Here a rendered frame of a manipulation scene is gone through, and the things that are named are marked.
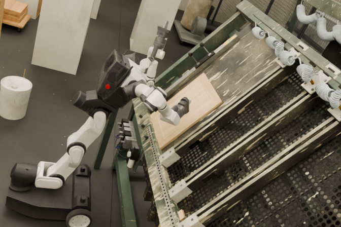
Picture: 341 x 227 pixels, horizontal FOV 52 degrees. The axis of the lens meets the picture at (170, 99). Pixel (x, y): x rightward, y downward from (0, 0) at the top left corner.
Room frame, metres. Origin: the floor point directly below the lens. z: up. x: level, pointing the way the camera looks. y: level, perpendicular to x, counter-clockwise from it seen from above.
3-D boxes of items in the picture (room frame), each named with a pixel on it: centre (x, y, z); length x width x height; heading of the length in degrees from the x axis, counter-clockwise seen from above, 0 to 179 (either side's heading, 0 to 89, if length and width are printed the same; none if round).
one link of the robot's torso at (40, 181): (2.11, 0.67, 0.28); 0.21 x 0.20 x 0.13; 113
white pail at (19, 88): (3.05, 1.53, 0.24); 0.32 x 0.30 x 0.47; 17
